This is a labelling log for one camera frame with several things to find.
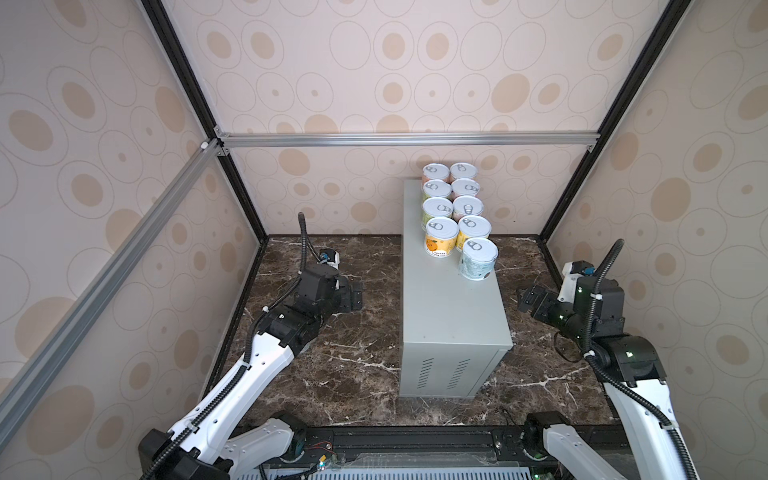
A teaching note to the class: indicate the grey metal cabinet box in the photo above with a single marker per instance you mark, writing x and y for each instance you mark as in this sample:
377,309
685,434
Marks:
455,330

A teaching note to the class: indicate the pink orange labelled can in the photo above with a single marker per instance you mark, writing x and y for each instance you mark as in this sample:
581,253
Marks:
435,171

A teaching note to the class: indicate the orange tomato labelled can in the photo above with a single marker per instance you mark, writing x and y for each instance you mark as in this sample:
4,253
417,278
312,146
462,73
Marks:
462,170

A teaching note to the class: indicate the silver aluminium crossbar back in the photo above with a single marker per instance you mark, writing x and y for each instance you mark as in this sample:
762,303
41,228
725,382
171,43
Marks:
409,139

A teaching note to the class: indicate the yellow orange labelled can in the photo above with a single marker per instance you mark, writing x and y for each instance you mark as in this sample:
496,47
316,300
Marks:
440,236

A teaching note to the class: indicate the silver aluminium bar left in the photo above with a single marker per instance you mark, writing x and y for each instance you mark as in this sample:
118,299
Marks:
49,359

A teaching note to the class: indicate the black corner frame post left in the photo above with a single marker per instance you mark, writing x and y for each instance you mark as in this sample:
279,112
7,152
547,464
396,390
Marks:
160,22

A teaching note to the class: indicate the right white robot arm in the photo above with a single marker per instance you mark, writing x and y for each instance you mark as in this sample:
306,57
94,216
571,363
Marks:
589,312

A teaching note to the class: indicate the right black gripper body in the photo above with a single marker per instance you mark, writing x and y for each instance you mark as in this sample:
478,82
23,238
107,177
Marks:
551,309

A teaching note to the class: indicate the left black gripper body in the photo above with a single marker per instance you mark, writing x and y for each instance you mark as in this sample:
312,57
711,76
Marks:
341,296

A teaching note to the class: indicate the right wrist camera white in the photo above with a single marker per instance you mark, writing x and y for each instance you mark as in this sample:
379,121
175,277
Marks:
572,272

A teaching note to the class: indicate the purple pink labelled can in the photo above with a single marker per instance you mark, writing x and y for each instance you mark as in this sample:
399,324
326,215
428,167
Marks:
466,205

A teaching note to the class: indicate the light blue labelled can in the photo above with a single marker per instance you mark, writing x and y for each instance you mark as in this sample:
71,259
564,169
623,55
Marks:
478,258

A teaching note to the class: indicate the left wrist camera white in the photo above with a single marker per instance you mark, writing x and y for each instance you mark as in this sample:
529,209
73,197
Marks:
329,257

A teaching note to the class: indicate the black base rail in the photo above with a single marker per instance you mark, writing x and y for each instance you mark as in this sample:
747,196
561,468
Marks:
545,440

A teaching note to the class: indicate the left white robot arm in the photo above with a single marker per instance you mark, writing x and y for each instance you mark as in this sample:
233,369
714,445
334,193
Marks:
246,378

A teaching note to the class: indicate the white red labelled can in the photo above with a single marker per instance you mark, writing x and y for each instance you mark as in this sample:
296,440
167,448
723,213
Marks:
465,187

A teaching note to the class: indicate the lime green labelled can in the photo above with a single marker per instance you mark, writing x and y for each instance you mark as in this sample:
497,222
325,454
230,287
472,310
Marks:
436,207

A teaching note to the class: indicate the black corner frame post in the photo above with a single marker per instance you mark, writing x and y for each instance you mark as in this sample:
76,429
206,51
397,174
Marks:
648,56
160,22

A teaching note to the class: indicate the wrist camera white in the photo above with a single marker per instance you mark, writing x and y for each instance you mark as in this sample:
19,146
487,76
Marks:
329,257
572,272

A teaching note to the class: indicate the black corner frame post right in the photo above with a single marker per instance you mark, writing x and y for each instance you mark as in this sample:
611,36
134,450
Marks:
648,56

